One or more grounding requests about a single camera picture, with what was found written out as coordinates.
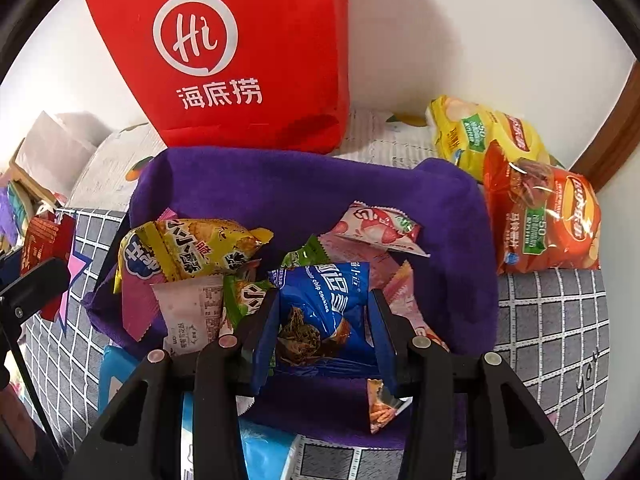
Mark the strawberry print snack packet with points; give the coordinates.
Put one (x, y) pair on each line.
(380, 227)

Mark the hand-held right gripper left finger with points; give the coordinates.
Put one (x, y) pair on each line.
(262, 355)

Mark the white snack packet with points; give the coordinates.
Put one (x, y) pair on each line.
(192, 310)

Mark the grey checked bed sheet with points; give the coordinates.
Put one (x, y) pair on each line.
(545, 320)

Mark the orange chips bag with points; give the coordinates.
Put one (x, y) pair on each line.
(545, 220)

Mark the white plastic bag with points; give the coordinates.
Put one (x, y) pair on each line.
(60, 145)

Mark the pink and yellow snack packet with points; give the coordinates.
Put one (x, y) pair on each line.
(137, 305)

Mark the green snack packet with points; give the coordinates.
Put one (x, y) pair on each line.
(242, 297)

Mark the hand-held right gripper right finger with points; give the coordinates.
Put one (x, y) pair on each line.
(385, 350)

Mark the red paper bag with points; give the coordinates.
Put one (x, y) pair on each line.
(250, 35)

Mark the blue cookie packet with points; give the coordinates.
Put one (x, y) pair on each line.
(320, 300)

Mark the purple fabric bin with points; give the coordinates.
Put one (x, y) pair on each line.
(310, 185)

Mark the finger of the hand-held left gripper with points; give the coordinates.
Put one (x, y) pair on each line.
(10, 268)
(37, 285)

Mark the yellow chips bag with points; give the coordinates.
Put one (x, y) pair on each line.
(465, 140)

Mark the light wooden furniture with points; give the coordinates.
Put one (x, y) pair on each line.
(35, 188)

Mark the blue tissue box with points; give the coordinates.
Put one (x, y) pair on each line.
(115, 375)

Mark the brown wooden door frame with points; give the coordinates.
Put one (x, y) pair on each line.
(610, 140)

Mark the plain pink snack packet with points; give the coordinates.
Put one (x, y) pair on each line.
(400, 292)

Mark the small orange snack packet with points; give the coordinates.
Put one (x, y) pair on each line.
(380, 407)

